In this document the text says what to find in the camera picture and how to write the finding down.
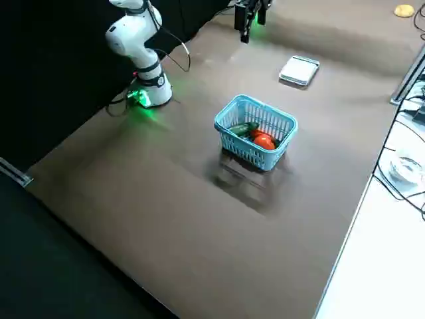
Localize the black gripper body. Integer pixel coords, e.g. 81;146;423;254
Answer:
236;0;274;8

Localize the red orange tomato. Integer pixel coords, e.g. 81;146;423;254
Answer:
249;129;277;151

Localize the silver kitchen scale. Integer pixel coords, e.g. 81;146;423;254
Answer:
278;55;321;88

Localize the light blue plastic basket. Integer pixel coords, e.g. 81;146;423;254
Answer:
214;94;299;172

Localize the light green cucumber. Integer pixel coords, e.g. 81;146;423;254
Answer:
227;122;260;136

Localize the round orange bread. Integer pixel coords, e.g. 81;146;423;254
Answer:
393;5;415;18

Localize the clear glass bowl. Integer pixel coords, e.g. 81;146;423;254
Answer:
388;155;425;185

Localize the white desk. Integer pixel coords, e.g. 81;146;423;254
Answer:
313;43;425;319

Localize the black cable with connector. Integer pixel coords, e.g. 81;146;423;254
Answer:
142;0;193;72

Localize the aluminium frame post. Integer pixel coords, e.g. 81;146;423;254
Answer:
390;43;425;106
0;156;34;189

